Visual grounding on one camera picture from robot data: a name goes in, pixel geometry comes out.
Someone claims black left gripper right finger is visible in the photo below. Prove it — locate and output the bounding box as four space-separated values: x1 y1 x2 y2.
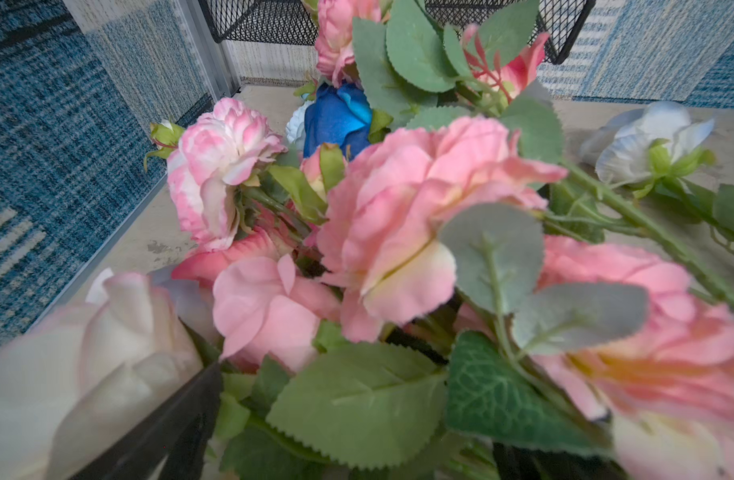
493 443 628 480

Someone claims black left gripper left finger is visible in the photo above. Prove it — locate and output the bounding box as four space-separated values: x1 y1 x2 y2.
73 363 223 479

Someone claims blue artificial rose stem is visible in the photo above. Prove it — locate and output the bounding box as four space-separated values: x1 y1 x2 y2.
303 83 373 160

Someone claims pile of artificial flowers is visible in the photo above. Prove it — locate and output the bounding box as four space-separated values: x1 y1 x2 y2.
0 1 734 479

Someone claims white rose stem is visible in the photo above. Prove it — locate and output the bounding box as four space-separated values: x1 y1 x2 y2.
578 101 734 257

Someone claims black wire mesh shelf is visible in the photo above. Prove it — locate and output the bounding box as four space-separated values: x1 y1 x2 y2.
199 0 596 65

